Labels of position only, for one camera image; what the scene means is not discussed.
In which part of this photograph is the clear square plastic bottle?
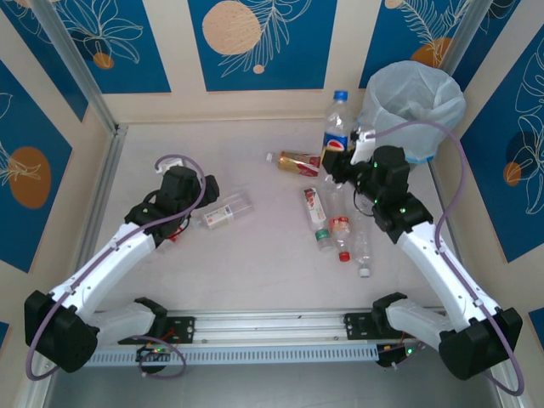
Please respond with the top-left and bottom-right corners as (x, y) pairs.
(191, 191), (255, 232)

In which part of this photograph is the crushed gold red bottle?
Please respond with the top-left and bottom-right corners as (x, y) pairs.
(265, 150), (323, 179)

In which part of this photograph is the blue cap cola bottle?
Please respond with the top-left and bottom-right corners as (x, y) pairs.
(321, 89), (360, 155)

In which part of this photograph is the green cap white label bottle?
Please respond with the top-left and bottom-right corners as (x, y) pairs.
(302, 186), (335, 254)

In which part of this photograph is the red cap red label bottle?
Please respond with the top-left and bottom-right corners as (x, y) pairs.
(322, 172), (354, 263)

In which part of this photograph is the clear white cap bottle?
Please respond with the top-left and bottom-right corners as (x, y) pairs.
(349, 202), (376, 280)

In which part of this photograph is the trash bin with white bag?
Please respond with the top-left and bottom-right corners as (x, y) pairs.
(358, 59), (468, 166)

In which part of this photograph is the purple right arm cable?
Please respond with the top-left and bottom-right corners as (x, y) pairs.
(372, 120), (526, 397)

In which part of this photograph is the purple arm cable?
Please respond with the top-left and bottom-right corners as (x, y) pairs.
(25, 153), (208, 382)
(372, 120), (526, 397)

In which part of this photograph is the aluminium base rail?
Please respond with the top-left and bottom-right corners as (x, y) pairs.
(91, 306), (450, 344)

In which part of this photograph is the aluminium frame post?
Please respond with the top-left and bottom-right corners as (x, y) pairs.
(439, 0), (488, 77)
(29, 0), (128, 136)

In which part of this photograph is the grey slotted cable duct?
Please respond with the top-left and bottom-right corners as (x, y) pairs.
(84, 343), (382, 367)

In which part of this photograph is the grey metal base plate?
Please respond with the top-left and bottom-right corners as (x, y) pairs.
(42, 365), (502, 408)

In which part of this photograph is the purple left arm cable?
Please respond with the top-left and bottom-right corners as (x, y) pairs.
(25, 153), (208, 382)

